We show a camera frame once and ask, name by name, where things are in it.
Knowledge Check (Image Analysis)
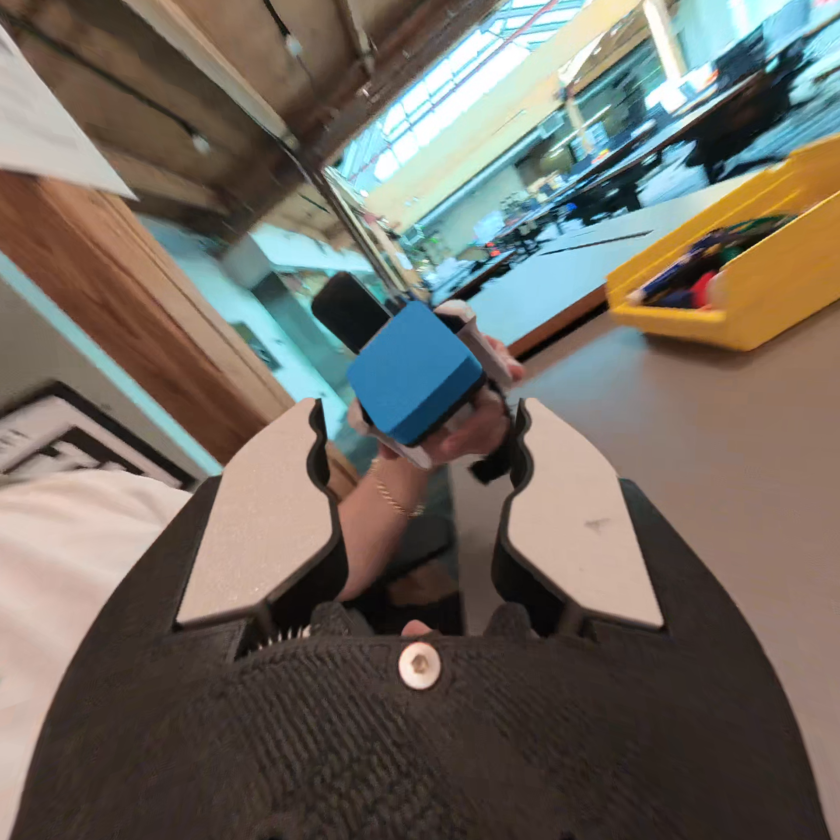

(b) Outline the white blue pen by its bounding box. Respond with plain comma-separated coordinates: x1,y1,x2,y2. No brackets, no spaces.
625,252,719,308

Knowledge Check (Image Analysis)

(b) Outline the white desk wood edge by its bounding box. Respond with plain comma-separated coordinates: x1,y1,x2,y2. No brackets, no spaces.
433,172,749,358

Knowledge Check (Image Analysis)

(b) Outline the wooden post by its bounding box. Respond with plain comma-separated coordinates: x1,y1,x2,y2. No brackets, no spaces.
0,169,361,500

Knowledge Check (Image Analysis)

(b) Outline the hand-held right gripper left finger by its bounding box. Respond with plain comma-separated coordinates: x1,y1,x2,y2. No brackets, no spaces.
176,397,350,627

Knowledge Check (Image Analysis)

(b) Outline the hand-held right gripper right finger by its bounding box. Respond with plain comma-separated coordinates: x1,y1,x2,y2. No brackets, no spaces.
490,397,665,637

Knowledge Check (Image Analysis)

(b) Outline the gold chain bracelet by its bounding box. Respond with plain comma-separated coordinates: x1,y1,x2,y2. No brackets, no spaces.
369,459,426,519

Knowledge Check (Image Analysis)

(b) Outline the black framed picture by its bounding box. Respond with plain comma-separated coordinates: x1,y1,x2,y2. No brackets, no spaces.
0,381,196,490

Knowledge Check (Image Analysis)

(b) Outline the yellow plastic bin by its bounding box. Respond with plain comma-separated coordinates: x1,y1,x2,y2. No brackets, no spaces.
605,134,840,352

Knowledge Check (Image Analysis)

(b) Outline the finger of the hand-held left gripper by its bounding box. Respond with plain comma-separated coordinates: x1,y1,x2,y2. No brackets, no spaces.
433,299,515,393
348,397,435,471

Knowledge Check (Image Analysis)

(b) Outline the person's left hand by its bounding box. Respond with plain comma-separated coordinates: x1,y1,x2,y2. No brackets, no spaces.
377,335,527,468

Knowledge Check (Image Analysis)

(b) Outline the blue foam block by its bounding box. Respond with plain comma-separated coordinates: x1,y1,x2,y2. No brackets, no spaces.
346,301,488,447

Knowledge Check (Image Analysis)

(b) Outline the person's white shirt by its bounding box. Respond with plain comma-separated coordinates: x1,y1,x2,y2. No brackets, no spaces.
0,469,224,818

